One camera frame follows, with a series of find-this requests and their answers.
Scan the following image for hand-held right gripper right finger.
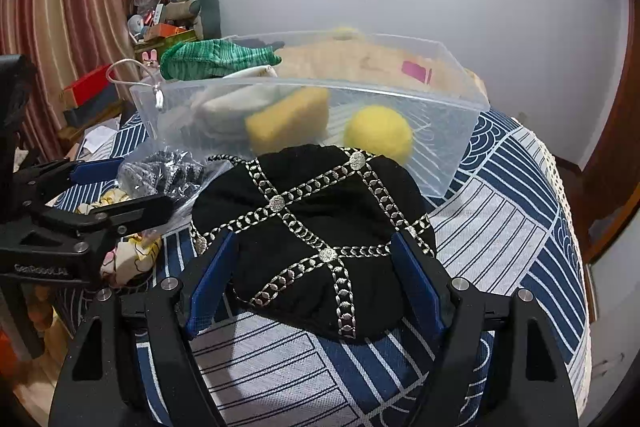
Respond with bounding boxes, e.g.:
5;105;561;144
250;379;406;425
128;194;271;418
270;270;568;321
392;232;581;427

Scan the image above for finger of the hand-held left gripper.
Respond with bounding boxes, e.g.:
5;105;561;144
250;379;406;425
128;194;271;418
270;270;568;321
30;195;176;254
20;158;124;206

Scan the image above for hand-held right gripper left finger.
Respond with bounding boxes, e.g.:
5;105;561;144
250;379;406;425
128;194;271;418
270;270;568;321
48;229;241;427

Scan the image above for plastic bag with grey scrunchie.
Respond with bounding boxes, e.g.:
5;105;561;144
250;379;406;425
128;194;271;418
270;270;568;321
117;147;236;229

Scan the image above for black cap with silver trim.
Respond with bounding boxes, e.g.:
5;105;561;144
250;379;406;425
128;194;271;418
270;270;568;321
190;145;437;346

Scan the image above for clear plastic storage bin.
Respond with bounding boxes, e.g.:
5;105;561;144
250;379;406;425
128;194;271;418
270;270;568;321
129;29;491;198

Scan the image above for white papers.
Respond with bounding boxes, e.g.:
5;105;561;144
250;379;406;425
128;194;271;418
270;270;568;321
75;124;121;158

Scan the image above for yellow floral cloth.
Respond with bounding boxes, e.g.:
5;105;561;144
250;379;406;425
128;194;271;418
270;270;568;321
75;189;163;291

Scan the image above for dark blue box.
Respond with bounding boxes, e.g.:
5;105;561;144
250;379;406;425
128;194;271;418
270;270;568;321
62;87;124;128

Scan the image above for red box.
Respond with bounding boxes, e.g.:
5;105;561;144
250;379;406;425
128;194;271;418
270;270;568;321
62;64;119;106

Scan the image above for white folded cloth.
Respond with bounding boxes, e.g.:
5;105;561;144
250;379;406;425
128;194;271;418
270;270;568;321
190;64;296;138

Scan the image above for yellow ball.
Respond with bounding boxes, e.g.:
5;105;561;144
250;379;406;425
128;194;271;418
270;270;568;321
343;105;414;164

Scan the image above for green knitted cloth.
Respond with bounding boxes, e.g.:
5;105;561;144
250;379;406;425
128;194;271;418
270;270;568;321
160;39;284;82

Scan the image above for pile of assorted clutter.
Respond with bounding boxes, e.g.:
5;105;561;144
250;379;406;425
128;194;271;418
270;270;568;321
126;0;201;46

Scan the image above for yellow sponge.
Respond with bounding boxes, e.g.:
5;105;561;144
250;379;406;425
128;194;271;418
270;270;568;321
245;87;331;148

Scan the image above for grey green stuffed toy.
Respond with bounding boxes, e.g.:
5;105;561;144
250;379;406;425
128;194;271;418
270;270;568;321
169;0;223;40

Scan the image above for pink label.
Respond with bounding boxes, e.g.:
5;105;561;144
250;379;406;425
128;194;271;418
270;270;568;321
401;61;434;86

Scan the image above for beige blanket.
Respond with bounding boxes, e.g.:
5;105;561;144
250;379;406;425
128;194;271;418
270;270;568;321
275;26;489;102

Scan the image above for white cord with metal clip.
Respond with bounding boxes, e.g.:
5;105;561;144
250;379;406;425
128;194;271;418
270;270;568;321
106;59;167;110

